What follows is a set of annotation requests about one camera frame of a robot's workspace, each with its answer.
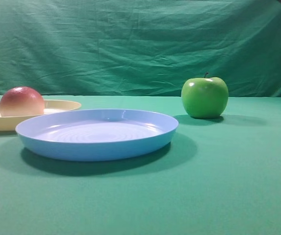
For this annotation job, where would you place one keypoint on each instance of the round yellow brown bread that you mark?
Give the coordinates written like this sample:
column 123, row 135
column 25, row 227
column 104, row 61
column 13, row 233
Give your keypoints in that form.
column 21, row 101

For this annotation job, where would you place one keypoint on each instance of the blue plastic plate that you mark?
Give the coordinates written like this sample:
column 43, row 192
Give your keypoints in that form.
column 97, row 134

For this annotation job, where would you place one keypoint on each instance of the yellow plastic plate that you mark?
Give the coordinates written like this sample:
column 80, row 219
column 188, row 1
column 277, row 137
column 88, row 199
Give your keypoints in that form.
column 51, row 106

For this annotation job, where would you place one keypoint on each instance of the green apple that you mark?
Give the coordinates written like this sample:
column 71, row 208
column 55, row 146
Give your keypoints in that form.
column 204, row 97

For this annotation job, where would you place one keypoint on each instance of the green backdrop cloth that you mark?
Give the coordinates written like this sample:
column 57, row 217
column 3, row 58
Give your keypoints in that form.
column 140, row 47

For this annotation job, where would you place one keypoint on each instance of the green table cloth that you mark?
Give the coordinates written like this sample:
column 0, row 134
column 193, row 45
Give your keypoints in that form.
column 217, row 177

